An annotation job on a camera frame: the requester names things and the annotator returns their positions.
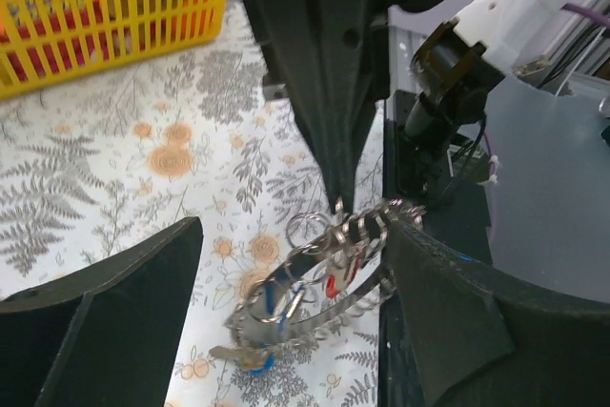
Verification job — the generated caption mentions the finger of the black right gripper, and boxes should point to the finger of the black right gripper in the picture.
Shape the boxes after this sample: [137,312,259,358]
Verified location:
[242,0,372,212]

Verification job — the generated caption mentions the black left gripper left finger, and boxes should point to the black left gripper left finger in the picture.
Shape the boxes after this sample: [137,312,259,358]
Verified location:
[1,217,203,407]

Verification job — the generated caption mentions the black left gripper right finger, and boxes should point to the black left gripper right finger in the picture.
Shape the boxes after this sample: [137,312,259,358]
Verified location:
[385,222,609,406]

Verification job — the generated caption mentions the round metal key organizer ring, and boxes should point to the round metal key organizer ring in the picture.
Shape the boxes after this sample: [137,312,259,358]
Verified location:
[223,196,428,356]

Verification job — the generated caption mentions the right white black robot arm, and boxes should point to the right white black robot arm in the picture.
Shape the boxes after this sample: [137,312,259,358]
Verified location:
[242,0,572,211]

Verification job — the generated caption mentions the silver key near blue tag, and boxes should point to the silver key near blue tag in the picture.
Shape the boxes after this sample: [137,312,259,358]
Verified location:
[210,346,268,365]

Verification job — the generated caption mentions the red key tag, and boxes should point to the red key tag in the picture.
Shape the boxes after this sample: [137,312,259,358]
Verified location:
[324,259,359,298]

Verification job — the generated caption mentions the plain blue key tag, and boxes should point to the plain blue key tag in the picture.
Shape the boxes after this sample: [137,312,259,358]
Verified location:
[239,353,275,374]

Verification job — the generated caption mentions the blue key tag with label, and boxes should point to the blue key tag with label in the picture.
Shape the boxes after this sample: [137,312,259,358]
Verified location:
[263,281,306,334]

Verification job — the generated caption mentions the floral patterned table mat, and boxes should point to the floral patterned table mat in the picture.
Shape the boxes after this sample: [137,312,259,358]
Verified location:
[1,2,378,406]

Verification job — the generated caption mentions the yellow plastic shopping basket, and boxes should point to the yellow plastic shopping basket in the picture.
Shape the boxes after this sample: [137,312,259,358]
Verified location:
[1,0,227,98]

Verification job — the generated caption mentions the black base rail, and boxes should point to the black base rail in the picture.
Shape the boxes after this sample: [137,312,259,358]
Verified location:
[376,92,497,407]

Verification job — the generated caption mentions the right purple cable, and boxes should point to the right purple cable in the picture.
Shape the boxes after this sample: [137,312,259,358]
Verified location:
[559,2,610,30]

